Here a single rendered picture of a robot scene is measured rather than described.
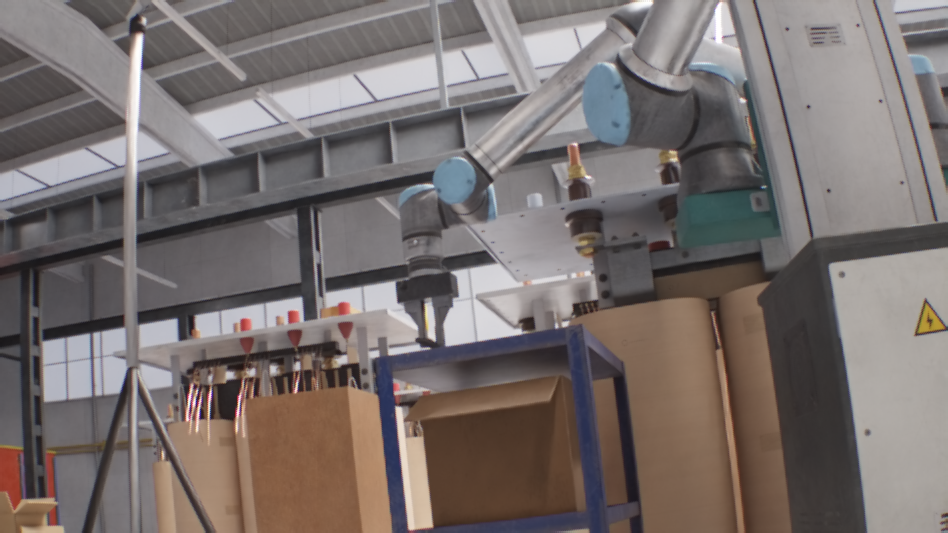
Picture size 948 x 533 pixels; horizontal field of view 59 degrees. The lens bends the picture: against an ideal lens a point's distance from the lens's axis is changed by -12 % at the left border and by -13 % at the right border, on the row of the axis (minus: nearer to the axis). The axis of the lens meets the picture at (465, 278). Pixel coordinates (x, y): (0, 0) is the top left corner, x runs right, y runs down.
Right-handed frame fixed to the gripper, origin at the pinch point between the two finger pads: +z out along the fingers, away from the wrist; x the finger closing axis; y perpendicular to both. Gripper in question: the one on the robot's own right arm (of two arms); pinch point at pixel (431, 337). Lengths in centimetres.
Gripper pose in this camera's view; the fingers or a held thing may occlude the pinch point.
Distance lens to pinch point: 208.2
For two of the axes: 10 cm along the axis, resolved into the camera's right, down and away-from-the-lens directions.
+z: 1.1, 9.6, -2.5
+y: -3.0, -2.0, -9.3
